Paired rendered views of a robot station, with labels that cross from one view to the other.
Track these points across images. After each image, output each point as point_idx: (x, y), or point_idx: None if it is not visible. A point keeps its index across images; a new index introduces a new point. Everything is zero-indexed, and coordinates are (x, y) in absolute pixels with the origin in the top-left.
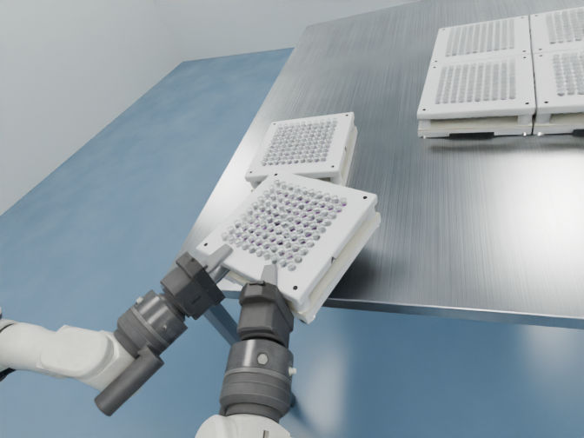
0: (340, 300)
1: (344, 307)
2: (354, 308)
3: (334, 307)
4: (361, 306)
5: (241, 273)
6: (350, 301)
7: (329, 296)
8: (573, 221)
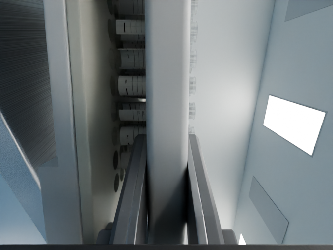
0: (37, 185)
1: (16, 188)
2: (23, 199)
3: (3, 173)
4: (36, 208)
5: (176, 56)
6: (41, 197)
7: (34, 168)
8: None
